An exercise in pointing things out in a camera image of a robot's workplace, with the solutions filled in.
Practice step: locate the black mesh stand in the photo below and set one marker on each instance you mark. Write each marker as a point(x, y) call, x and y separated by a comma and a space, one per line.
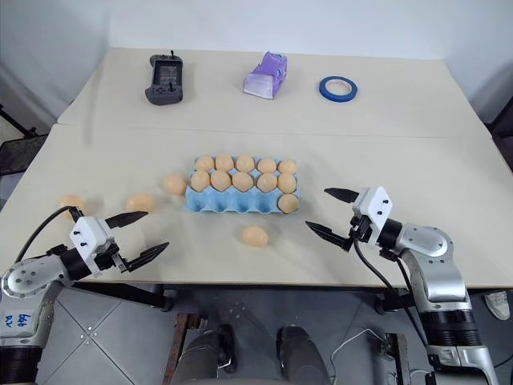
point(20, 154)

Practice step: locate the blue egg tray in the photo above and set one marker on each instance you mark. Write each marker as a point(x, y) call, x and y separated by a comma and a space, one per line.
point(224, 202)

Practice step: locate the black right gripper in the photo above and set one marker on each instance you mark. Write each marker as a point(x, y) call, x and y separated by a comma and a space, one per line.
point(362, 228)

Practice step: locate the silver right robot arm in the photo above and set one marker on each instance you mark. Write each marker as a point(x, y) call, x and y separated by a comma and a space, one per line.
point(441, 272)

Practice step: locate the blue tape roll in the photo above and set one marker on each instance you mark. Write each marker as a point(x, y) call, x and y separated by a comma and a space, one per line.
point(338, 99)

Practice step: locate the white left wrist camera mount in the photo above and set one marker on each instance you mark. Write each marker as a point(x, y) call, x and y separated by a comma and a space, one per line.
point(90, 234)

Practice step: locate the white shoe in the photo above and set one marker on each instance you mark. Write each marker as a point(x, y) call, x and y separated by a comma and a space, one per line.
point(498, 305)

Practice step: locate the dark grey rounded shape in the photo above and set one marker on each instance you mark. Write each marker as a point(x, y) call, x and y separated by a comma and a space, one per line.
point(204, 357)
point(300, 357)

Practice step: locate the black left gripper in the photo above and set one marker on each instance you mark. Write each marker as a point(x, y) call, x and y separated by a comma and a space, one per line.
point(106, 260)

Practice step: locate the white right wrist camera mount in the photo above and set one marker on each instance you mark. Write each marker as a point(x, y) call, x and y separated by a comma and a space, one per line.
point(374, 204)

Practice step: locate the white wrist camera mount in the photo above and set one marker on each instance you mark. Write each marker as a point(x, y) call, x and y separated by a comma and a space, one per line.
point(90, 234)
point(374, 204)

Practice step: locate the grey handheld remote controller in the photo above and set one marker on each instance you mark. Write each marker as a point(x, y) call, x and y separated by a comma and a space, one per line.
point(164, 79)

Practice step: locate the tan egg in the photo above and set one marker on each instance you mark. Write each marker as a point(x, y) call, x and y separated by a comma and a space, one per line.
point(71, 201)
point(267, 164)
point(267, 182)
point(288, 203)
point(245, 162)
point(287, 167)
point(242, 181)
point(224, 161)
point(286, 182)
point(205, 162)
point(175, 184)
point(140, 201)
point(200, 180)
point(255, 236)
point(220, 180)

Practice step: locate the dark furniture piece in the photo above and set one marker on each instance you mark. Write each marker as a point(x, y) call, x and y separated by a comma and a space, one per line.
point(504, 124)

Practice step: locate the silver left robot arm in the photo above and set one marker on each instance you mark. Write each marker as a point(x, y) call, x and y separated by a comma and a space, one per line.
point(28, 276)

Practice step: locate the rusty metal bar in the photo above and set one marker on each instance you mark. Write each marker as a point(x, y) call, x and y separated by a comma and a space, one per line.
point(180, 345)
point(397, 357)

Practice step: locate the black tripod leg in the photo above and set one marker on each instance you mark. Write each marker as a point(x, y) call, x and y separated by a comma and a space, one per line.
point(18, 124)

